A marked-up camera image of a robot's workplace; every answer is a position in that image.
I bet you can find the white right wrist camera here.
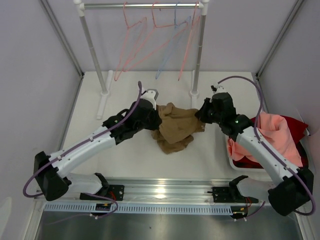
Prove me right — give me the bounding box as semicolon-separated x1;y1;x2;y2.
210;83;227;95

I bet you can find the pink wire hanger leftmost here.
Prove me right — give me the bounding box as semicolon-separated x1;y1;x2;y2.
113;1;147;82

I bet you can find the aluminium mounting rail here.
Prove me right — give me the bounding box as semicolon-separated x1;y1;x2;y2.
33;177;307;206

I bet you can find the grey slotted cable duct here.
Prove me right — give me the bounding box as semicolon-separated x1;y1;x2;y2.
44;202;233;216

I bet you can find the white laundry basket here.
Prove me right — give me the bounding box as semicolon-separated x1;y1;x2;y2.
224;109;311;174

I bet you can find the pink wire hanger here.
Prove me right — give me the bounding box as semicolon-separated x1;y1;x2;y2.
123;2;193;73
178;6;199;81
113;1;147;82

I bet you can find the pink wire hanger rightmost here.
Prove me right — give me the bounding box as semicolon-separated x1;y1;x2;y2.
178;6;199;81

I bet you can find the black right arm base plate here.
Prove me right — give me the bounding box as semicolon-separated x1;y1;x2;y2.
207;186;259;204

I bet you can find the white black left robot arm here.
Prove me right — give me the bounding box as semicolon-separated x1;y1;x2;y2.
34;98;162;201

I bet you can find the blue wire hanger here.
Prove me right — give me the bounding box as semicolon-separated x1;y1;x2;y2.
155;2;191;80

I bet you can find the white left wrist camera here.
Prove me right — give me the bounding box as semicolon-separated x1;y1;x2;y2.
141;89;159;105

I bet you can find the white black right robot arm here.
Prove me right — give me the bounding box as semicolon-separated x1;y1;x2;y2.
195;88;316;216

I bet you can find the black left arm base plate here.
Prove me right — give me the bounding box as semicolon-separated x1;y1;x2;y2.
79;184;125;201

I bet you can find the red garment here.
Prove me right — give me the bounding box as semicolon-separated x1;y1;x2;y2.
234;115;309;169

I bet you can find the pink garment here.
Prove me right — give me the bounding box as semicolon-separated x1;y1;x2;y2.
226;112;303;168

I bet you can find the silver white clothes rack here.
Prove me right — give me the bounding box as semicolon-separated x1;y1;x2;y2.
72;0;210;121

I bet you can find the tan brown skirt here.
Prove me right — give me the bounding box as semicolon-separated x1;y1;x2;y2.
151;102;206;155

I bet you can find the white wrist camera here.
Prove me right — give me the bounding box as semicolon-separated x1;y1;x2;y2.
141;89;159;105
210;83;227;95

